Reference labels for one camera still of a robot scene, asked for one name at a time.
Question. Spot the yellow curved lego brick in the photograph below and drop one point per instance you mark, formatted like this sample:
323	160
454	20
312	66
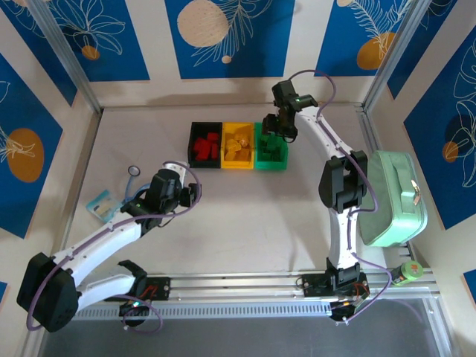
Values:
229	155

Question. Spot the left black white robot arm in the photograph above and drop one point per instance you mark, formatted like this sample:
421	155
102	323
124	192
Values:
48	294

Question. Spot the aluminium front rail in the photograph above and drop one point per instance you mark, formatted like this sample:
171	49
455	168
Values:
238	288

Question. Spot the teal card packet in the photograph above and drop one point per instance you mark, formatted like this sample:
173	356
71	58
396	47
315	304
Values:
100	204

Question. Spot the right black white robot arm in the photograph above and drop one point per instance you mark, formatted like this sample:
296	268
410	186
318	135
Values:
342	182

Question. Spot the long yellow lego brick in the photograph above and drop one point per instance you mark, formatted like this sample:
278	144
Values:
243	154

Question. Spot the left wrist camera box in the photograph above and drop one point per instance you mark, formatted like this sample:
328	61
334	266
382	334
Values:
175	166

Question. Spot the green lego brick with holes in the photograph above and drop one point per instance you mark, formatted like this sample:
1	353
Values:
268	156

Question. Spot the black base controller board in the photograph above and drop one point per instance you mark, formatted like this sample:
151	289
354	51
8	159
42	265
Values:
342	312
134	308

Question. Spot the aluminium frame post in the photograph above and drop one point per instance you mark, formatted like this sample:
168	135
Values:
396	48
64	48

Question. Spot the mint green zipper bag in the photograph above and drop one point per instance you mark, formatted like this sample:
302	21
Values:
394	193

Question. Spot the green plastic bin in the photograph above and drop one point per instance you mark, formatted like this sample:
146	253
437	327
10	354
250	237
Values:
271	166

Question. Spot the blue floral wall panel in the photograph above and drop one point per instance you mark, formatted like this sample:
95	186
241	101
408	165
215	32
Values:
260	56
334	37
22	111
45	56
439	178
119	63
427	37

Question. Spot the yellow plastic bin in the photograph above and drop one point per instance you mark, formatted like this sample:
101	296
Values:
238	165

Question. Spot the aluminium side rail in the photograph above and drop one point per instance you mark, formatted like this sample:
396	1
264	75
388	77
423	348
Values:
369	126

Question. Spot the black plastic bin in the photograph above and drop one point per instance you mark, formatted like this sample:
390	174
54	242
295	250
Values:
197	128

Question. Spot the green tape roll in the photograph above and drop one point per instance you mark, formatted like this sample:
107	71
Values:
413	269

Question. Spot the long red lego brick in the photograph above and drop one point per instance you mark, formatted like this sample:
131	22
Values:
215	151

